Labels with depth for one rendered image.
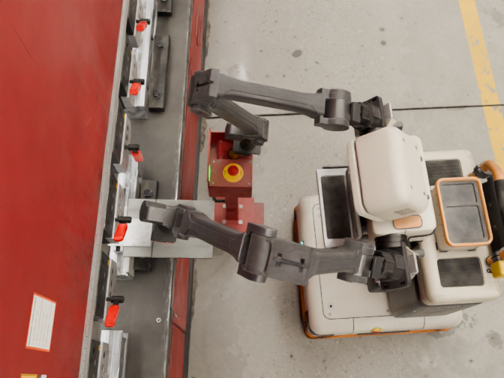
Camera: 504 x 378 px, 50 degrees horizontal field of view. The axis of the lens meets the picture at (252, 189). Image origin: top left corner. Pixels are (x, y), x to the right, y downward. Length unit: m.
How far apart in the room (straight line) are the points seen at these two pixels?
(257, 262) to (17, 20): 0.59
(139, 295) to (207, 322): 0.89
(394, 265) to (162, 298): 0.73
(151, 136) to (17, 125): 1.10
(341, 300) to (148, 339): 0.95
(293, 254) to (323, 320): 1.31
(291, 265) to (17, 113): 0.55
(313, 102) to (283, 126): 1.40
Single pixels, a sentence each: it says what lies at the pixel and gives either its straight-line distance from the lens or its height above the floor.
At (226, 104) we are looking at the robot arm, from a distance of 1.58.
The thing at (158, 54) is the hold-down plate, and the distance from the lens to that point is 2.04.
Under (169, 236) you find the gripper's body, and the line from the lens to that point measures 1.56.
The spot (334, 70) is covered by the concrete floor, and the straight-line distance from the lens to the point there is 3.10.
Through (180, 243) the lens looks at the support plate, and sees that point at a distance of 1.65.
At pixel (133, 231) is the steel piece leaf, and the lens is 1.67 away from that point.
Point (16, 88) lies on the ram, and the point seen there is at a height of 1.90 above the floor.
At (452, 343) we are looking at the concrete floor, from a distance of 2.78.
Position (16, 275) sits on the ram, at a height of 1.79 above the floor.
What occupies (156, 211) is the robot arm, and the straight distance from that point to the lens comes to 1.43.
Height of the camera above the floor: 2.59
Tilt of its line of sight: 70 degrees down
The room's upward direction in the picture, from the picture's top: 4 degrees clockwise
